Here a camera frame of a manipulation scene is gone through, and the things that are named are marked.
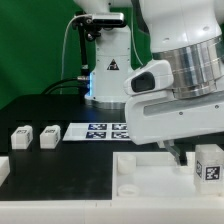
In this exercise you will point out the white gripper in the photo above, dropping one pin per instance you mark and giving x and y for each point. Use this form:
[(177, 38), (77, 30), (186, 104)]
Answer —
[(152, 120)]

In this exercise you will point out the white left fence piece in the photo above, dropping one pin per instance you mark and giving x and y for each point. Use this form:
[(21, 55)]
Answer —
[(4, 169)]

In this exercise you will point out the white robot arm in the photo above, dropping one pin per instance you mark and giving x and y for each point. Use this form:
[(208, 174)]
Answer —
[(180, 92)]

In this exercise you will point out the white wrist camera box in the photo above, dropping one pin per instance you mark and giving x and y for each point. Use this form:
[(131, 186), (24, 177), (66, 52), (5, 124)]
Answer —
[(154, 76)]

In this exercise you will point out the marker sheet with tags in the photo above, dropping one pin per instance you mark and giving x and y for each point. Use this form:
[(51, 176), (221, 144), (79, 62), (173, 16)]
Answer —
[(96, 132)]

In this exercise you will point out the white square tabletop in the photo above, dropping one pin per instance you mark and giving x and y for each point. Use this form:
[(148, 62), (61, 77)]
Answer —
[(142, 175)]

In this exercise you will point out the camera on black stand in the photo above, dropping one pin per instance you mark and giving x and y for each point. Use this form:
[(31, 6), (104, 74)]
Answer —
[(111, 37)]

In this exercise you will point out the white front fence bar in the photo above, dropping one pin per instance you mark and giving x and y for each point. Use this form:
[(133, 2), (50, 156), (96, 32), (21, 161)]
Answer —
[(180, 211)]

